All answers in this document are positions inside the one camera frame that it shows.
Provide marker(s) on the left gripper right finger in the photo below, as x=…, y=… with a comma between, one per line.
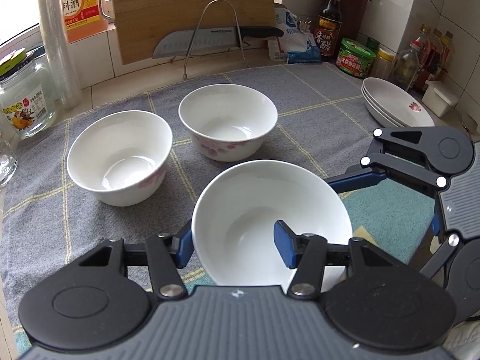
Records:
x=306, y=254

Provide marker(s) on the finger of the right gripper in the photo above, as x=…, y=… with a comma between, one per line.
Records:
x=354, y=179

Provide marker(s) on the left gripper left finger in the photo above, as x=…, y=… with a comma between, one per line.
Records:
x=166, y=254

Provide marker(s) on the plain white bowl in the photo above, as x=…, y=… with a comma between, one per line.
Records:
x=234, y=217

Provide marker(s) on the white plate with fruit print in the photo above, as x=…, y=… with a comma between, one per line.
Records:
x=396, y=103

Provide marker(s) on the white bowl pink flowers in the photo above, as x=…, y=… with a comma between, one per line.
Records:
x=121, y=159

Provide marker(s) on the white plastic container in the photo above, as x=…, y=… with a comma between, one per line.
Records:
x=438, y=98

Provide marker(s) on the clear glass oil bottle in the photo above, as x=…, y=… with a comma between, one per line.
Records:
x=405, y=66

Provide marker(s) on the yellow lid spice jar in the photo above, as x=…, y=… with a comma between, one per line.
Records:
x=383, y=64

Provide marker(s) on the green lid mushroom sauce jar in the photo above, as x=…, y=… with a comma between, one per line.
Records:
x=354, y=58

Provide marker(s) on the green cap small jar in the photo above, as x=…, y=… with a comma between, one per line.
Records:
x=372, y=44

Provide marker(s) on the blue white salt bag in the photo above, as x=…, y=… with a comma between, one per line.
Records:
x=295, y=45

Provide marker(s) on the dark vinegar bottle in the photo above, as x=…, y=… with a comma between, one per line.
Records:
x=327, y=29

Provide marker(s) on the wooden knife block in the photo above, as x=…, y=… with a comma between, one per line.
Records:
x=353, y=12

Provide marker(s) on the clear glass mug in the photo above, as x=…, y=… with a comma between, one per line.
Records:
x=8, y=162

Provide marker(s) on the empty glass jar green lid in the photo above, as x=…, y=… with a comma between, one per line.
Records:
x=28, y=93

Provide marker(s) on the stack of clear plastic cups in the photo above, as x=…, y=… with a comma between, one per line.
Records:
x=55, y=42

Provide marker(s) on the bamboo cutting board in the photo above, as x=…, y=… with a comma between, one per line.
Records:
x=142, y=24

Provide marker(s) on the orange cooking wine jug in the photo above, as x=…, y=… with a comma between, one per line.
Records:
x=82, y=18

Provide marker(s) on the metal wire board stand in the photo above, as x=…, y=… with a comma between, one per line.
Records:
x=221, y=36

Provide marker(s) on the black handled kitchen knife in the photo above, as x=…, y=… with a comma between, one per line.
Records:
x=178, y=42

